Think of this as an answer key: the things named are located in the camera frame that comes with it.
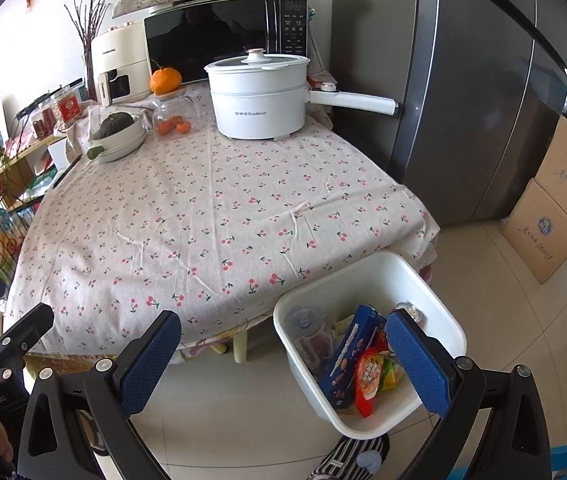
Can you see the white dish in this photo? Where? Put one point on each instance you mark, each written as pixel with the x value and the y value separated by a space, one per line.
pixel 118 147

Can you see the clear plastic cup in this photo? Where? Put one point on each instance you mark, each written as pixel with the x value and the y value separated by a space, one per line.
pixel 308 340

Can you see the white electric pot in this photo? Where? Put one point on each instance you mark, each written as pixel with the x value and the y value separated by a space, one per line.
pixel 258 105

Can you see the red jar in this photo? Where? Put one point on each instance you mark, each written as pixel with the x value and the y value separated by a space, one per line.
pixel 68 110
pixel 44 121

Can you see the large orange tangerine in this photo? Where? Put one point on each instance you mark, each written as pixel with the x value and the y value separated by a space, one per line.
pixel 166 81

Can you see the grey refrigerator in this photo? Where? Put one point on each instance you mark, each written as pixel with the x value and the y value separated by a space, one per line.
pixel 463 85

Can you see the cherry print tablecloth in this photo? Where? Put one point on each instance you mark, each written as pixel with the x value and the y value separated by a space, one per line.
pixel 203 210

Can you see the dried branches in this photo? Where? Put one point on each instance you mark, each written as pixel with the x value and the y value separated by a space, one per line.
pixel 88 25

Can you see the white plastic bin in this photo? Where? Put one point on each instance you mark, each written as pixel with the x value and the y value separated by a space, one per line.
pixel 363 280

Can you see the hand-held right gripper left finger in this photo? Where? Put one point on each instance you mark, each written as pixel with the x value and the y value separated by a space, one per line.
pixel 148 357

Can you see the red snack packet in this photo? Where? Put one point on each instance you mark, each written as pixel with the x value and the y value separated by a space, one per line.
pixel 369 382

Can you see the striped slipper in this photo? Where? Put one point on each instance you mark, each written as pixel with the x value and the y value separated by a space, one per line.
pixel 348 460

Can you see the red drink can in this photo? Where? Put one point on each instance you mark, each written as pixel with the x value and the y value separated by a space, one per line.
pixel 408 310

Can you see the blue snack box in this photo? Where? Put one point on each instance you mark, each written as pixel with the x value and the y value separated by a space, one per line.
pixel 356 355

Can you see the green squash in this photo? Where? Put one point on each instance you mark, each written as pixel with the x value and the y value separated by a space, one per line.
pixel 116 126

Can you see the white air fryer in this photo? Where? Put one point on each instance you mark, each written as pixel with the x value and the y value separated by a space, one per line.
pixel 118 65

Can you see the table leg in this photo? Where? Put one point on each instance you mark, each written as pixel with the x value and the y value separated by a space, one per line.
pixel 241 347

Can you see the glass bowl with small oranges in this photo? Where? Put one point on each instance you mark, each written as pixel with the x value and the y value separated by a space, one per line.
pixel 176 117

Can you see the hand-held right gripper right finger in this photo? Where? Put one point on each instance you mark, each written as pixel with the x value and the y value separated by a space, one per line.
pixel 416 362

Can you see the black microwave oven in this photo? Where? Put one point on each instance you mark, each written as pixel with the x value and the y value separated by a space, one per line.
pixel 213 40

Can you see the green plastic packet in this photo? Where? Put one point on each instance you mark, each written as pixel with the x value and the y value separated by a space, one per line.
pixel 391 375

